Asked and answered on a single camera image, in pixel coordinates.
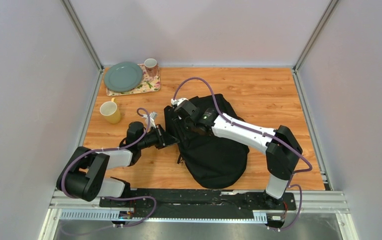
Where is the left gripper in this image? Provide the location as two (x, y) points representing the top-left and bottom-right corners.
(138, 124), (180, 150)

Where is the black backpack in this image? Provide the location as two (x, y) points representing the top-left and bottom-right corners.
(163, 93), (250, 190)

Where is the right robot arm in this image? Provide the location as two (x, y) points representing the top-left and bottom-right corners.
(171, 98), (304, 210)

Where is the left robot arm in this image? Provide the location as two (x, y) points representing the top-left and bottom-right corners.
(56, 121), (179, 208)

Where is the floral tray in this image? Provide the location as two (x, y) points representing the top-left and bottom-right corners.
(105, 63), (161, 97)

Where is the brown patterned mug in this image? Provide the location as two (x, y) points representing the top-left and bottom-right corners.
(144, 58), (159, 77)

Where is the yellow mug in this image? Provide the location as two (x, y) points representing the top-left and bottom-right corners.
(99, 97), (121, 124)

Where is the grey-green plate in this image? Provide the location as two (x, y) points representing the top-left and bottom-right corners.
(104, 61), (143, 93)

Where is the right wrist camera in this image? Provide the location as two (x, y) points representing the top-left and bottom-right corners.
(170, 97), (188, 108)

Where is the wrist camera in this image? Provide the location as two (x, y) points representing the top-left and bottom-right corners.
(170, 97), (188, 108)
(143, 111), (158, 129)

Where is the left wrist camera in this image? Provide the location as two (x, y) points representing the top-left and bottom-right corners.
(143, 111), (158, 129)

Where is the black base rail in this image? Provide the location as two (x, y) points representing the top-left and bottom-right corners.
(99, 188), (298, 227)

